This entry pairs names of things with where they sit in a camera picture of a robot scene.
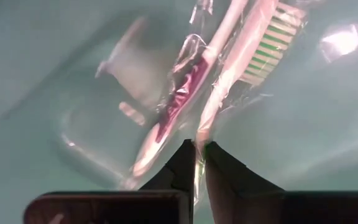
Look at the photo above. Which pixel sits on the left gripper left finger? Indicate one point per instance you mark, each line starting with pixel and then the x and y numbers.
pixel 179 174

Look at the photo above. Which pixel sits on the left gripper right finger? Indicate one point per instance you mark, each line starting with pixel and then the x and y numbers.
pixel 235 189

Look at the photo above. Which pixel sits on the purple white toothbrush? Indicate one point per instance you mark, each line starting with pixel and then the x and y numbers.
pixel 182 96

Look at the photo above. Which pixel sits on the green white toothbrush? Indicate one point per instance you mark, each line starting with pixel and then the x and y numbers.
pixel 241 56

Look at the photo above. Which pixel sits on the green plastic bin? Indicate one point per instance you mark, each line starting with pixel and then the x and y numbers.
pixel 42 124

